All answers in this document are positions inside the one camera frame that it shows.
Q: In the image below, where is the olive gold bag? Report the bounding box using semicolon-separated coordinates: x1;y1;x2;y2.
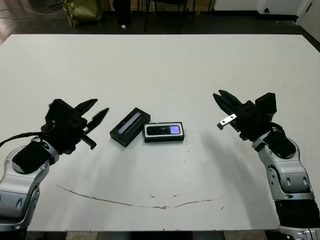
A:
61;0;102;28

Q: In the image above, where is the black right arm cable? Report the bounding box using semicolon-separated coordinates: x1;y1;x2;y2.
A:
268;119;286;134

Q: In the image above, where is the slim black camera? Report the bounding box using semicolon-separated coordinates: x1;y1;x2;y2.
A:
146;124;181;137

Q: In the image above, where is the black box with white insert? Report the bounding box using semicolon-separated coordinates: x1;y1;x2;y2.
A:
143;121;185;144

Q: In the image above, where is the black chair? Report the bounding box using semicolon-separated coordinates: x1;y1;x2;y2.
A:
144;0;194;34

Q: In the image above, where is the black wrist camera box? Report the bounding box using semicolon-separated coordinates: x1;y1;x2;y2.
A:
44;98;76;126
254;92;277;116

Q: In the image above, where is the black box lid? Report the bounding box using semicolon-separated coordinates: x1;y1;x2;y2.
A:
109;107;152;148

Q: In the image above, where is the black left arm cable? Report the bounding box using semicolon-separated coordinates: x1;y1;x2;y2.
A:
0;131;51;149

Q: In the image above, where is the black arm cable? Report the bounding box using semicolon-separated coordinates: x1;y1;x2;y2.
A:
268;119;286;134
0;131;51;149

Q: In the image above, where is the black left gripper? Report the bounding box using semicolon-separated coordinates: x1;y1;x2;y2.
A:
41;98;110;156

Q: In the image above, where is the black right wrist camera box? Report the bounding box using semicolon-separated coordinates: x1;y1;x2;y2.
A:
254;92;277;116

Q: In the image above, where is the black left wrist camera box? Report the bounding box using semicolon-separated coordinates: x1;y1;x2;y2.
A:
44;98;76;126

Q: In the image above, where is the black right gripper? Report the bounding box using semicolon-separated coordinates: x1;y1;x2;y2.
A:
212;89;274;142

